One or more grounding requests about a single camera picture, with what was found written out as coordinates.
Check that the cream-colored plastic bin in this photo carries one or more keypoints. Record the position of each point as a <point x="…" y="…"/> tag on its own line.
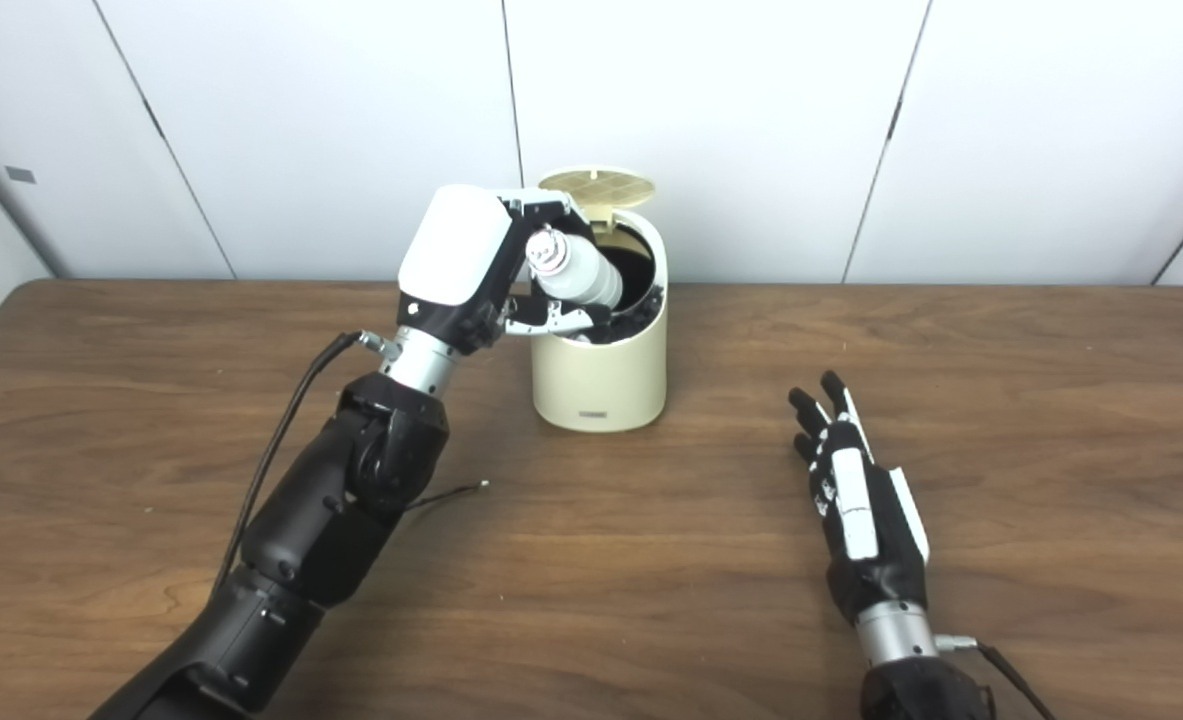
<point x="601" y="385"/>

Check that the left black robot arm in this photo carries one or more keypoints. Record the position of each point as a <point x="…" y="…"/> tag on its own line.
<point x="321" y="520"/>

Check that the cream round bin lid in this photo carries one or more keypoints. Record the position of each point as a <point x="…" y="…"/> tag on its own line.
<point x="599" y="188"/>

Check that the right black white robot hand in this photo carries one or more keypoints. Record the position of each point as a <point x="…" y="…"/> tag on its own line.
<point x="866" y="520"/>

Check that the small white plastic bottle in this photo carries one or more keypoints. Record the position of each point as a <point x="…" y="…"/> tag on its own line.
<point x="581" y="272"/>

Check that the black bin liner bag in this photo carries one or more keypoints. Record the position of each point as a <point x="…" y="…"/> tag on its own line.
<point x="641" y="275"/>

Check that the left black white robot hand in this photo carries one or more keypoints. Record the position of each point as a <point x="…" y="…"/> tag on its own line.
<point x="456" y="255"/>

